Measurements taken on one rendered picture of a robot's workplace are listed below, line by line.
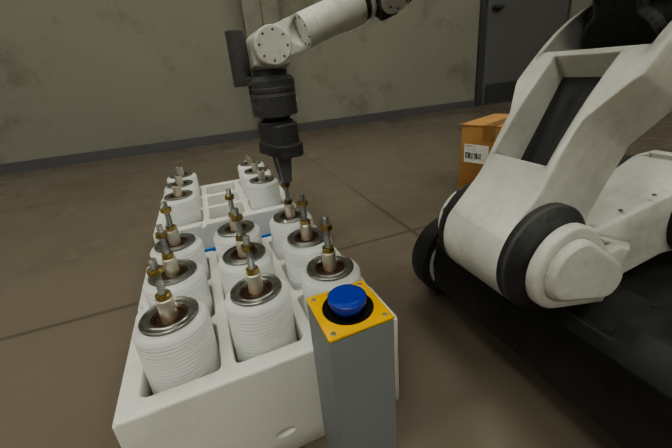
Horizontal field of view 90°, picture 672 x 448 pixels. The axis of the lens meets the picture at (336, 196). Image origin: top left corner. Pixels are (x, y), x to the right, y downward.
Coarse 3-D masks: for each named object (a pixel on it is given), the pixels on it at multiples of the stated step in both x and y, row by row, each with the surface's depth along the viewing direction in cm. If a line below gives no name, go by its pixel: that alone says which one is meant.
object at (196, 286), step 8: (200, 264) 58; (200, 272) 56; (184, 280) 54; (192, 280) 54; (200, 280) 55; (144, 288) 53; (152, 288) 52; (168, 288) 52; (176, 288) 52; (184, 288) 53; (192, 288) 54; (200, 288) 55; (208, 288) 58; (152, 296) 52; (176, 296) 52; (192, 296) 54; (200, 296) 55; (208, 296) 58; (152, 304) 53; (208, 304) 58
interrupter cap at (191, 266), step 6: (180, 264) 58; (186, 264) 58; (192, 264) 57; (180, 270) 56; (186, 270) 56; (192, 270) 55; (162, 276) 55; (174, 276) 55; (180, 276) 54; (186, 276) 54; (150, 282) 53; (168, 282) 53; (174, 282) 53
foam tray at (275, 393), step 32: (224, 320) 54; (128, 352) 50; (224, 352) 48; (288, 352) 47; (128, 384) 44; (192, 384) 43; (224, 384) 43; (256, 384) 45; (288, 384) 47; (128, 416) 40; (160, 416) 41; (192, 416) 43; (224, 416) 45; (256, 416) 47; (288, 416) 49; (320, 416) 52
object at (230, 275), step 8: (264, 256) 59; (272, 256) 61; (224, 264) 57; (256, 264) 57; (264, 264) 58; (272, 264) 60; (224, 272) 56; (232, 272) 56; (240, 272) 56; (264, 272) 58; (272, 272) 60; (224, 280) 57; (232, 280) 57; (224, 288) 59
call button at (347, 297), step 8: (336, 288) 35; (344, 288) 35; (352, 288) 35; (360, 288) 35; (328, 296) 34; (336, 296) 34; (344, 296) 34; (352, 296) 34; (360, 296) 34; (328, 304) 34; (336, 304) 33; (344, 304) 33; (352, 304) 33; (360, 304) 33; (336, 312) 33; (344, 312) 33; (352, 312) 33
